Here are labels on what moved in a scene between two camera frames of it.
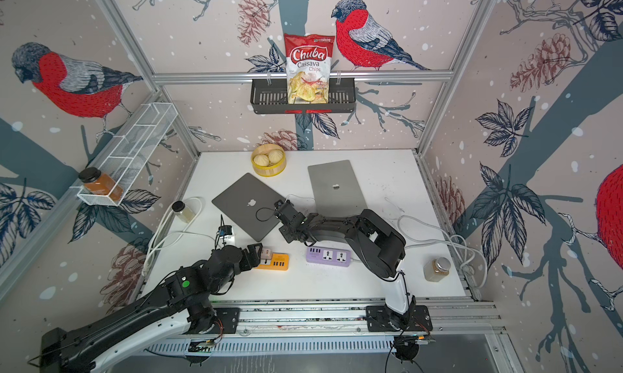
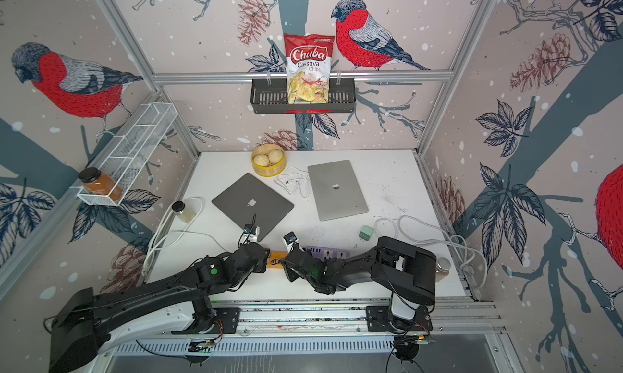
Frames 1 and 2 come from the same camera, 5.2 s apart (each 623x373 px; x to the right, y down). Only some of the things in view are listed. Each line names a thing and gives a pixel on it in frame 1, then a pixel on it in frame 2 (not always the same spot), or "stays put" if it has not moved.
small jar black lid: (182, 211) stays put
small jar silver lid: (436, 269) stays put
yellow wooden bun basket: (268, 160) stays put
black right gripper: (287, 239) -> (288, 273)
